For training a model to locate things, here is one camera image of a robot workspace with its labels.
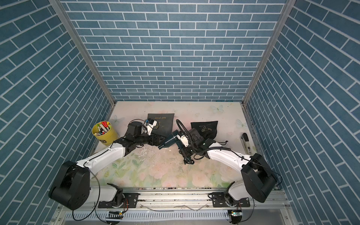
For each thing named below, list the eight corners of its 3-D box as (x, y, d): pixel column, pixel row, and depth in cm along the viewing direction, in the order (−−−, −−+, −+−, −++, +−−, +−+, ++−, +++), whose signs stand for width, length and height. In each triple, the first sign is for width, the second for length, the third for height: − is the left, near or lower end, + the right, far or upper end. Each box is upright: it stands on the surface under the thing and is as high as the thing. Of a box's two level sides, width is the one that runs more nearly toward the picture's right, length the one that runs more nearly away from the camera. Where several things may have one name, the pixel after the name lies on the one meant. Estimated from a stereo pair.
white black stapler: (246, 155, 94) (249, 151, 89) (240, 137, 102) (242, 133, 98) (250, 154, 94) (254, 150, 89) (243, 137, 103) (246, 132, 98)
